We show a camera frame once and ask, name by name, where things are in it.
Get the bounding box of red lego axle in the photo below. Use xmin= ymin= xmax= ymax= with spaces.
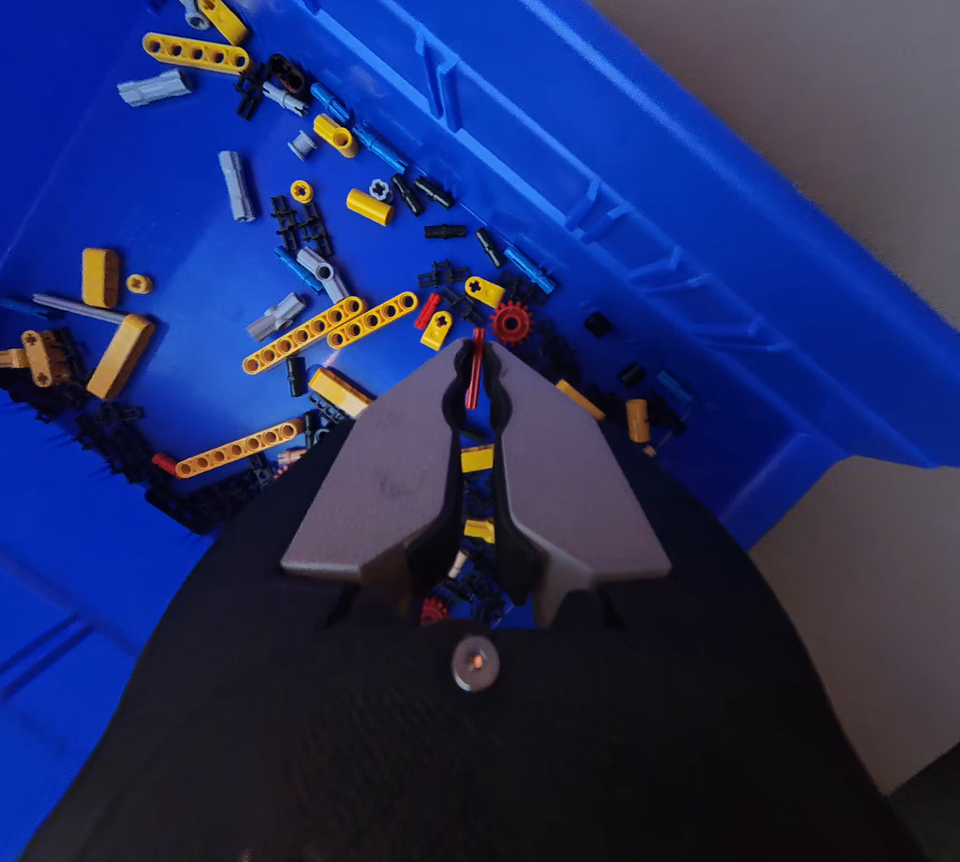
xmin=465 ymin=328 xmax=487 ymax=409

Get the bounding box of pile of loose lego pieces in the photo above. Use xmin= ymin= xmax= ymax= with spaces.
xmin=0 ymin=0 xmax=697 ymax=626

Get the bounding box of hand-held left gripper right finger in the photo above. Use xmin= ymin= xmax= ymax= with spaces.
xmin=483 ymin=340 xmax=674 ymax=629

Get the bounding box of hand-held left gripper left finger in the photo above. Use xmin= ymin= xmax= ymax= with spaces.
xmin=279 ymin=339 xmax=481 ymax=619

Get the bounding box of blue plastic bin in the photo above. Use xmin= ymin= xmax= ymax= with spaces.
xmin=0 ymin=0 xmax=960 ymax=859

